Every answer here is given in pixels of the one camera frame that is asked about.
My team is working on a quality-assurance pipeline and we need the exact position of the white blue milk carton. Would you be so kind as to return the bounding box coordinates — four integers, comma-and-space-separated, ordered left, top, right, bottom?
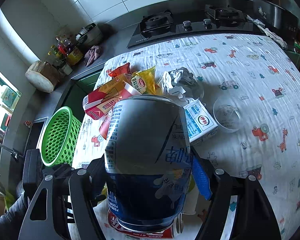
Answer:
184, 99, 218, 145

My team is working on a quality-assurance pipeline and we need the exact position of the blue white drink can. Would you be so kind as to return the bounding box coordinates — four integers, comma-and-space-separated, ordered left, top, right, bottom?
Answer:
104, 95, 192, 230

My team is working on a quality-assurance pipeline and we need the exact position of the clear plastic cup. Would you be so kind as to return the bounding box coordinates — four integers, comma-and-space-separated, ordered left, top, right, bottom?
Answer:
213, 96, 243, 133

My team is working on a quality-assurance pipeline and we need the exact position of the red yellow tea bottle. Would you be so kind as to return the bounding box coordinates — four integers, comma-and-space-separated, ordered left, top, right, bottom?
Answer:
82, 74, 141, 120

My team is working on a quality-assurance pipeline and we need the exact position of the grey white paper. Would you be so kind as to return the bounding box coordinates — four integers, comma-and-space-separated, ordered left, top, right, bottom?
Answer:
160, 67, 204, 105

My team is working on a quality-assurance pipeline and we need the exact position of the yellow snack bag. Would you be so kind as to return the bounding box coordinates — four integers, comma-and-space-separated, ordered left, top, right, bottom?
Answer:
131, 66, 162, 95

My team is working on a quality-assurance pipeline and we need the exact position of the red foil snack wrapper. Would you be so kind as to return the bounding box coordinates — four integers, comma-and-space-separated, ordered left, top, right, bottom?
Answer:
108, 62, 131, 77

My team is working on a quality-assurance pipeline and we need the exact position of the red instant noodle cup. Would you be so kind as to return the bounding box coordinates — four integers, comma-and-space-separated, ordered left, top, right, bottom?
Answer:
99, 109, 113, 139

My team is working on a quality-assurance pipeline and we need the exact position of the green plastic waste basket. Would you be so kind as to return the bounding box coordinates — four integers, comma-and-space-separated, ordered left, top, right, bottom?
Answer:
41, 106, 82, 167

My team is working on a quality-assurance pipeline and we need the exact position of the white cartoon print tablecloth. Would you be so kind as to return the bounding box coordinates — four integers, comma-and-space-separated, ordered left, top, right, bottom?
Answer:
71, 33, 300, 240

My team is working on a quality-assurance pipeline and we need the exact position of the green cabinet door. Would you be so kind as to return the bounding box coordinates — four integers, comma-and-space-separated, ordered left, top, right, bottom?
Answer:
62, 70, 101, 122

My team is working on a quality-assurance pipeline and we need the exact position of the round wooden chopping block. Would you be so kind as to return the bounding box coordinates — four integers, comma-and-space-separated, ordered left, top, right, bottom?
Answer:
25, 61, 61, 93

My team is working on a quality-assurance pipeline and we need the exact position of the small white label jar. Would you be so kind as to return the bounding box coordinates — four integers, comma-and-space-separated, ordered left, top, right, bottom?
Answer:
61, 63, 72, 76

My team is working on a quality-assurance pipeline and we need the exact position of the yellow label sauce bottle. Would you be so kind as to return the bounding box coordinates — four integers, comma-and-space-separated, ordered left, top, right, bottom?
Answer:
64, 40, 83, 66

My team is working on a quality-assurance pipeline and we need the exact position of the pink dish rag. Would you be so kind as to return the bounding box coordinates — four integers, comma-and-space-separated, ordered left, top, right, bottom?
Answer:
84, 46, 102, 67

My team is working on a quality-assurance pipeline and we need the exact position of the red cap sauce bottle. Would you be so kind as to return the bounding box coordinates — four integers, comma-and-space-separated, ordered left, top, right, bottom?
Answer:
56, 36, 68, 56

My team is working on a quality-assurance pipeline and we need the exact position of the steel cooking pot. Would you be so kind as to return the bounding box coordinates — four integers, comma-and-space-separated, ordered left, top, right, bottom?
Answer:
76, 23, 103, 46

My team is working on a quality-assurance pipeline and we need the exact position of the white cloth at stove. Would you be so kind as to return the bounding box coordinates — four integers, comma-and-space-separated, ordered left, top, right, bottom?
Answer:
246, 15, 288, 49

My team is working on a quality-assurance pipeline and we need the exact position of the black gas stove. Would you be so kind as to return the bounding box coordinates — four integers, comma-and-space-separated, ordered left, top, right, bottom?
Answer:
127, 4, 261, 49

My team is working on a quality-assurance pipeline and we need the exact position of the black rice cooker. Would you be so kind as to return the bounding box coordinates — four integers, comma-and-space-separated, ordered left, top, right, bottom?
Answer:
252, 0, 299, 33

